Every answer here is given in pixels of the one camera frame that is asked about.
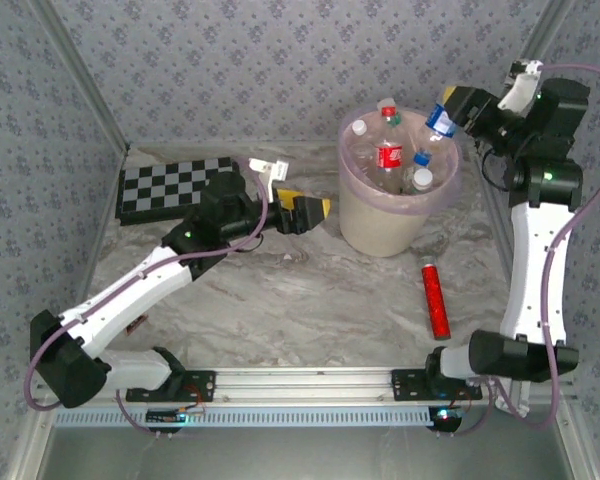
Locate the blue label blue-capped bottle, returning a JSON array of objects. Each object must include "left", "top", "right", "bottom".
[{"left": 413, "top": 101, "right": 460, "bottom": 161}]

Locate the black right gripper cable loop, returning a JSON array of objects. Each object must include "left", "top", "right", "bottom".
[{"left": 481, "top": 148, "right": 509, "bottom": 192}]

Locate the circuit board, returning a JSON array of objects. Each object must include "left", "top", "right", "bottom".
[
  {"left": 144, "top": 407, "right": 190, "bottom": 427},
  {"left": 427, "top": 405, "right": 464, "bottom": 433}
]

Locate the aluminium frame post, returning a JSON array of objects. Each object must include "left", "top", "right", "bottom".
[
  {"left": 29, "top": 0, "right": 132, "bottom": 154},
  {"left": 517, "top": 0, "right": 579, "bottom": 69}
]

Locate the black left gripper cable loop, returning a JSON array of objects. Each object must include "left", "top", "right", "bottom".
[{"left": 227, "top": 234, "right": 262, "bottom": 254}]

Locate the beige bin with pink liner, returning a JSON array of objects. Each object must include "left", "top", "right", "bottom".
[{"left": 337, "top": 102, "right": 464, "bottom": 259}]

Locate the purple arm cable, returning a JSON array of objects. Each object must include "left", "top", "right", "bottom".
[
  {"left": 23, "top": 157, "right": 270, "bottom": 439},
  {"left": 437, "top": 63, "right": 600, "bottom": 439}
]

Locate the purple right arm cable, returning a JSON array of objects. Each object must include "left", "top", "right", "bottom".
[{"left": 437, "top": 63, "right": 600, "bottom": 439}]

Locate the red glitter tube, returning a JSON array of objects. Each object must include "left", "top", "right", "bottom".
[{"left": 419, "top": 254, "right": 452, "bottom": 341}]

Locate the white plastic holder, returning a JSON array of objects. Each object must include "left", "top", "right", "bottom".
[{"left": 493, "top": 379, "right": 531, "bottom": 417}]

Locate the right circuit board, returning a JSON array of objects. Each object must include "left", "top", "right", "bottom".
[{"left": 427, "top": 405, "right": 464, "bottom": 433}]

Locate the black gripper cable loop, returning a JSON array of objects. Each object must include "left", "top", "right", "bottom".
[
  {"left": 227, "top": 234, "right": 262, "bottom": 254},
  {"left": 481, "top": 148, "right": 509, "bottom": 192}
]

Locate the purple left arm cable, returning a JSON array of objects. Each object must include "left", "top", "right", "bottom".
[{"left": 23, "top": 157, "right": 270, "bottom": 439}]

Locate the left circuit board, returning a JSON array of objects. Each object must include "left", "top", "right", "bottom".
[{"left": 144, "top": 407, "right": 190, "bottom": 427}]

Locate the red label red-capped bottle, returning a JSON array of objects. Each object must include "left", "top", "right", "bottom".
[{"left": 374, "top": 98, "right": 406, "bottom": 194}]

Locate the aluminium mounting rail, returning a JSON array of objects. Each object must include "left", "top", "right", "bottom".
[{"left": 33, "top": 367, "right": 579, "bottom": 406}]

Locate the grey slotted cable duct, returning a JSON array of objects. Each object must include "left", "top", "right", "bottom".
[{"left": 54, "top": 405, "right": 434, "bottom": 429}]

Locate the black grey chessboard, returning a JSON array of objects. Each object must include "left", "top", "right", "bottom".
[{"left": 114, "top": 156, "right": 241, "bottom": 227}]

